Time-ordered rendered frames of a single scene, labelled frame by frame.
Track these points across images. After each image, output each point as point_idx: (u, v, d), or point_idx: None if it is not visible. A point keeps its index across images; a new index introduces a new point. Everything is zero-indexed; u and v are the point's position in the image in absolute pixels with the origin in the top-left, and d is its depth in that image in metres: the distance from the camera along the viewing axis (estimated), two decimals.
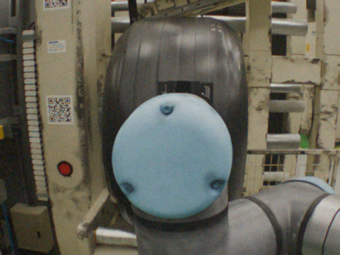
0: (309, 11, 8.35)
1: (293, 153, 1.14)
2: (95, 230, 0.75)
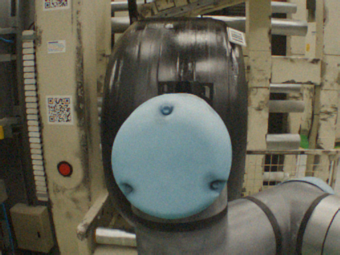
0: (309, 11, 8.35)
1: (293, 153, 1.14)
2: None
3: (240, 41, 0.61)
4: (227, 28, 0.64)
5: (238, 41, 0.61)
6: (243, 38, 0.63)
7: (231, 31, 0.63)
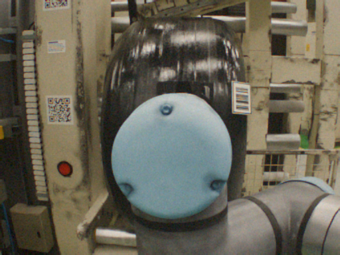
0: (309, 11, 8.35)
1: (293, 153, 1.14)
2: (96, 242, 0.75)
3: (245, 107, 0.55)
4: (232, 83, 0.55)
5: (242, 109, 0.55)
6: (250, 97, 0.55)
7: (236, 89, 0.55)
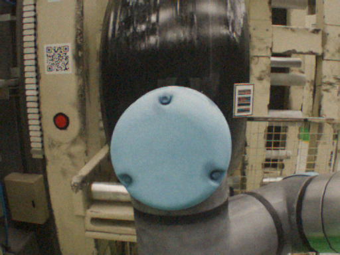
0: (309, 7, 8.33)
1: (296, 120, 1.11)
2: (91, 197, 0.72)
3: (246, 109, 0.54)
4: (234, 86, 0.52)
5: (244, 111, 0.54)
6: (252, 99, 0.54)
7: (238, 93, 0.52)
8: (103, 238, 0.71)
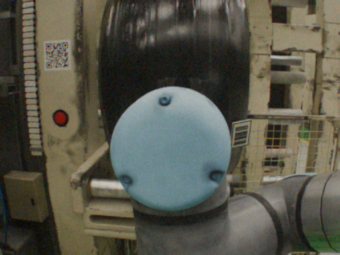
0: (309, 6, 8.33)
1: (296, 118, 1.11)
2: None
3: (243, 141, 0.57)
4: (232, 125, 0.54)
5: (240, 143, 0.57)
6: (248, 132, 0.56)
7: (236, 129, 0.55)
8: (103, 236, 0.71)
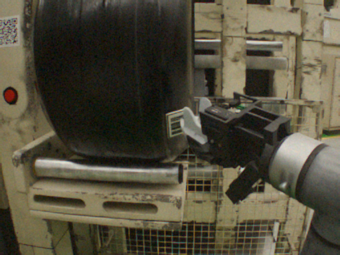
0: None
1: (271, 102, 1.06)
2: (36, 174, 0.67)
3: (181, 130, 0.55)
4: (166, 116, 0.52)
5: (178, 132, 0.56)
6: None
7: (171, 120, 0.53)
8: (48, 218, 0.65)
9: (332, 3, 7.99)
